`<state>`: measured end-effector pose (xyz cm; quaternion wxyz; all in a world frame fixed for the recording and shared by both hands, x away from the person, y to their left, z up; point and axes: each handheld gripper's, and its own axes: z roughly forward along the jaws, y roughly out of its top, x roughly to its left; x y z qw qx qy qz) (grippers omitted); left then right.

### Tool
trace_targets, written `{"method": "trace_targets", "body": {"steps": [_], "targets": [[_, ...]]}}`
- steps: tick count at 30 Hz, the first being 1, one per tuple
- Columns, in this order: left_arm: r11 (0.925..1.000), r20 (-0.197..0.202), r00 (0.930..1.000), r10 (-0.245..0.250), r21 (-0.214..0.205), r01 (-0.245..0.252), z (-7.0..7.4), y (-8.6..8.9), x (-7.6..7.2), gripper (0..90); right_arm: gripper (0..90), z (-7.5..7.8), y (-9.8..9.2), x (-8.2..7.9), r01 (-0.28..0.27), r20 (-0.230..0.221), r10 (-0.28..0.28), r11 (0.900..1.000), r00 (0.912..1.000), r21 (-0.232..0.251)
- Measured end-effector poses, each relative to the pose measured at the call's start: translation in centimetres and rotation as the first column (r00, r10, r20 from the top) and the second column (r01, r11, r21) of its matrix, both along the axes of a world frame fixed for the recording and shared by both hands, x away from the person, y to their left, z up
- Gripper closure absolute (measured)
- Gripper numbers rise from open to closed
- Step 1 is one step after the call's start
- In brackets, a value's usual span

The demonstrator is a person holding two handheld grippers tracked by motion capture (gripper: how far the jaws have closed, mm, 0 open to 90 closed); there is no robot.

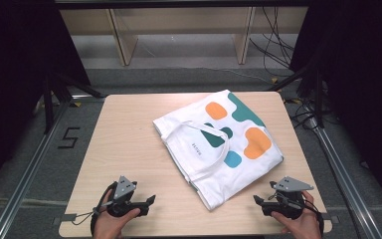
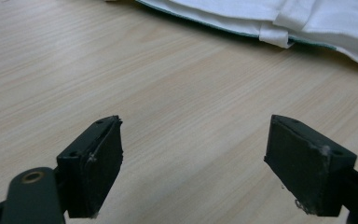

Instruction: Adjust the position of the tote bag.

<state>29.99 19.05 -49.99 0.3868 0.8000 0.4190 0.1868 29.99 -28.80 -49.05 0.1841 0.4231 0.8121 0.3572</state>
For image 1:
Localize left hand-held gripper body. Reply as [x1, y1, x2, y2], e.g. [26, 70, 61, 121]
[106, 175, 147, 219]

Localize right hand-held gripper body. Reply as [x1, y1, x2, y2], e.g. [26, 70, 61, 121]
[268, 176, 314, 220]

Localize white patterned tote bag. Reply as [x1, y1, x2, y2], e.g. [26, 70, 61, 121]
[152, 89, 285, 212]

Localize person's left hand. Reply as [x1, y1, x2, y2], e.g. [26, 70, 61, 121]
[93, 189, 142, 239]

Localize person's right hand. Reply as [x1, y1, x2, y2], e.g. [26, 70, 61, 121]
[271, 190, 322, 239]

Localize black metal stand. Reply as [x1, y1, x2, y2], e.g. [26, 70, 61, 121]
[267, 62, 326, 129]
[42, 71, 104, 134]

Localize dark curtain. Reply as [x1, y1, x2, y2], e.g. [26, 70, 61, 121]
[288, 0, 382, 208]
[0, 0, 92, 197]

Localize light wooden desk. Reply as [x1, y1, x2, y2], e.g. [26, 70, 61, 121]
[59, 6, 309, 67]

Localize black left wrist strap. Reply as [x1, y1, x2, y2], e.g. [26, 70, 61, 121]
[90, 181, 118, 235]

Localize black wrist strap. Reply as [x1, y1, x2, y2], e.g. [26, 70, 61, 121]
[90, 181, 118, 235]
[302, 198, 325, 237]

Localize black right wrist strap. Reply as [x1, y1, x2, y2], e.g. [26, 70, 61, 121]
[302, 198, 325, 237]

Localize thin grey cord loop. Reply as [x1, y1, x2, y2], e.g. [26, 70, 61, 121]
[71, 206, 101, 227]

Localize aluminium floor rail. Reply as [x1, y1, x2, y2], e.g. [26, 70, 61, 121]
[306, 116, 382, 239]
[0, 94, 107, 239]

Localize tangle of black floor cables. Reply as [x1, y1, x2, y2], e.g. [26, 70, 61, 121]
[284, 95, 320, 131]

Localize thin white floor cable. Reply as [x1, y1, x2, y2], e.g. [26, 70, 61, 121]
[178, 65, 274, 85]

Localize bundle of black cables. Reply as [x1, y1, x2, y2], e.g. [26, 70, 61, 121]
[248, 6, 296, 78]

